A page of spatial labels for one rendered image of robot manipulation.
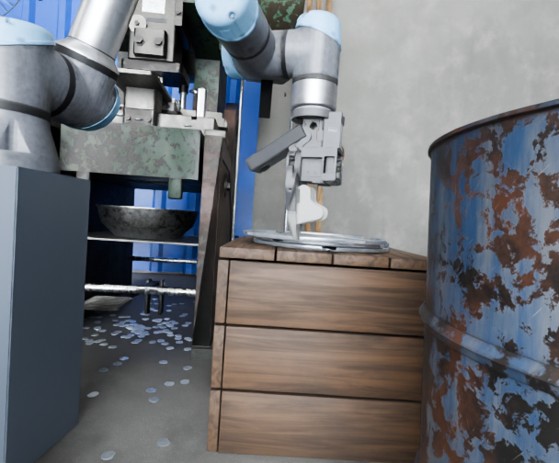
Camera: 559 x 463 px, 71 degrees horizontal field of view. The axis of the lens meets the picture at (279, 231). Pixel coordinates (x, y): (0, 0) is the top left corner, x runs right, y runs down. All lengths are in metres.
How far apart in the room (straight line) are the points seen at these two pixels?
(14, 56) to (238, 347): 0.56
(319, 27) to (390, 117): 2.13
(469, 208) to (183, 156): 0.96
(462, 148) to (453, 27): 2.82
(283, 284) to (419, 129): 2.29
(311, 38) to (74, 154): 0.81
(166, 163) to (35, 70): 0.53
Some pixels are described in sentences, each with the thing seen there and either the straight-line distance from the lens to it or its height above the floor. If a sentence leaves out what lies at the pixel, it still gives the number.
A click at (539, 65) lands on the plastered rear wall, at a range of 3.36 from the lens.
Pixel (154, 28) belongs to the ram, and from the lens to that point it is 1.47.
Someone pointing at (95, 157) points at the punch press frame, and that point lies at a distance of 1.25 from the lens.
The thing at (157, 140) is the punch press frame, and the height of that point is 0.61.
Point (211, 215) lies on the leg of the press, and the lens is 1.10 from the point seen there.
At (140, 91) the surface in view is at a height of 0.76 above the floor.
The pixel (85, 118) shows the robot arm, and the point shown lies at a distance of 0.85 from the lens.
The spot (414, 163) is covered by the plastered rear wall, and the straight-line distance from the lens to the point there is 2.78.
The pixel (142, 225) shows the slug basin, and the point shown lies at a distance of 1.29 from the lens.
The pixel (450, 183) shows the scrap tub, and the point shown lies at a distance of 0.34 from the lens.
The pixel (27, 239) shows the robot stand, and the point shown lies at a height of 0.35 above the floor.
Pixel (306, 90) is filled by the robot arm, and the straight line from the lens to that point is 0.65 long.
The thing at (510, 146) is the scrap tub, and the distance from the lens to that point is 0.29.
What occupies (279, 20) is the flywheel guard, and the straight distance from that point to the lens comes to 1.31.
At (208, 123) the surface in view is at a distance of 1.28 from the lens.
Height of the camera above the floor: 0.40
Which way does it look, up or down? 2 degrees down
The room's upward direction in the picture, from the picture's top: 4 degrees clockwise
